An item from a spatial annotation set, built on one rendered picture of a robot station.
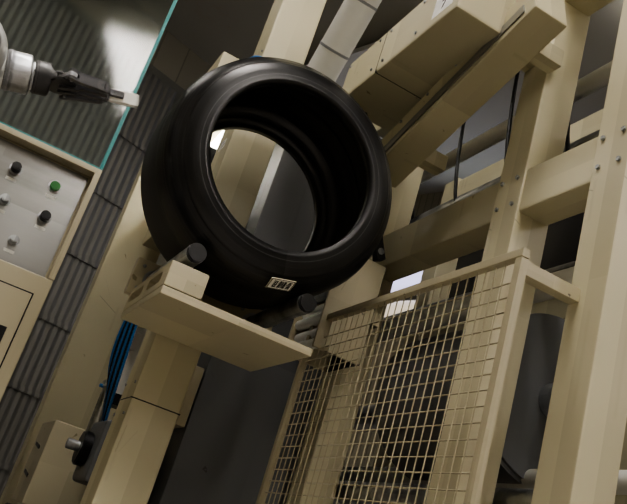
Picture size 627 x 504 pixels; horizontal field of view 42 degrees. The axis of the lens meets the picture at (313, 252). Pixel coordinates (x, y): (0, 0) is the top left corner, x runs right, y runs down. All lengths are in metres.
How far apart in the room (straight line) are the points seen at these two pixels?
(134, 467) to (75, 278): 3.49
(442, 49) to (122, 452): 1.27
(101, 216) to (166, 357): 3.55
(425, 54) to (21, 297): 1.28
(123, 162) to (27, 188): 3.23
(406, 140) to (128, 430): 1.05
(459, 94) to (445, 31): 0.17
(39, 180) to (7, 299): 0.38
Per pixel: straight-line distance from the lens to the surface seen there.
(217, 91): 1.92
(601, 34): 5.18
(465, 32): 2.10
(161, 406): 2.10
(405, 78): 2.30
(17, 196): 2.55
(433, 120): 2.23
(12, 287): 2.43
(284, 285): 1.86
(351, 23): 3.06
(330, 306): 2.23
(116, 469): 2.07
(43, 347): 5.38
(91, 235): 5.56
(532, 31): 2.06
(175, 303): 1.78
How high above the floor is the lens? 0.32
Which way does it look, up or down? 22 degrees up
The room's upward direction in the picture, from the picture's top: 18 degrees clockwise
